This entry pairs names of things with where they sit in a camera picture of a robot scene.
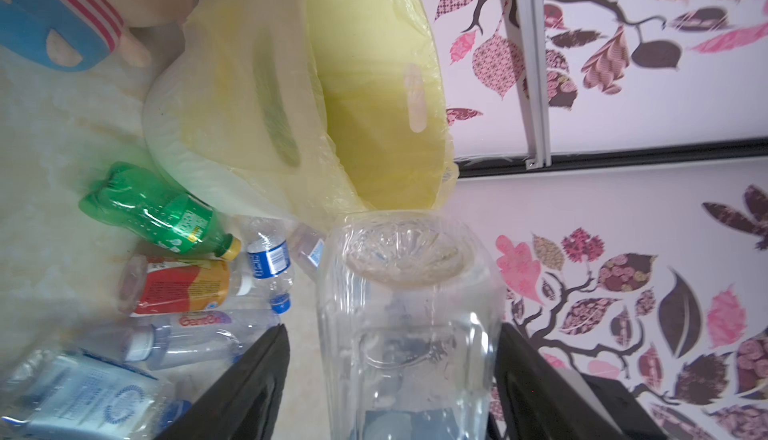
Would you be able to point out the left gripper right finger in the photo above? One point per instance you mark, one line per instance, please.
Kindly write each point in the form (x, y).
(537, 402)

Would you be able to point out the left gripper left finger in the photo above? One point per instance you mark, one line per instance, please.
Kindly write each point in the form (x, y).
(243, 404)

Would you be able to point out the clear square bottle green cap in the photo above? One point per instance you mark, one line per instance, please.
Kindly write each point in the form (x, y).
(410, 307)

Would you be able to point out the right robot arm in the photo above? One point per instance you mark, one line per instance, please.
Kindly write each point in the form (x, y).
(613, 403)

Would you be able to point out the green bottle near bin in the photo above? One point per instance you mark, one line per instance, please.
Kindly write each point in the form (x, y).
(135, 199)

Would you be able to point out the white plastic waste bin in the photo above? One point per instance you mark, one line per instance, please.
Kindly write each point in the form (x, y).
(214, 184)

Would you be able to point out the yellow plastic bin liner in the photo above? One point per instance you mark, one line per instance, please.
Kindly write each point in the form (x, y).
(318, 108)

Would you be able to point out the clear bottle purple cap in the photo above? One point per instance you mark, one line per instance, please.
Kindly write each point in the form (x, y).
(169, 341)

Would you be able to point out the red yellow label bottle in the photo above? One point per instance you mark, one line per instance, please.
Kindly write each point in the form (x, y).
(153, 286)

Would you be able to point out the clear bottle light blue label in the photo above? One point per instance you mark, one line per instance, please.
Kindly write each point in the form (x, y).
(70, 393)

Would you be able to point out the plush doll toy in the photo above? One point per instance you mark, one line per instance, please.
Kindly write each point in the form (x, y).
(76, 35)

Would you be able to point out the aluminium rail back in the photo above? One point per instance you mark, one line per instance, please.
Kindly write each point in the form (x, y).
(531, 18)

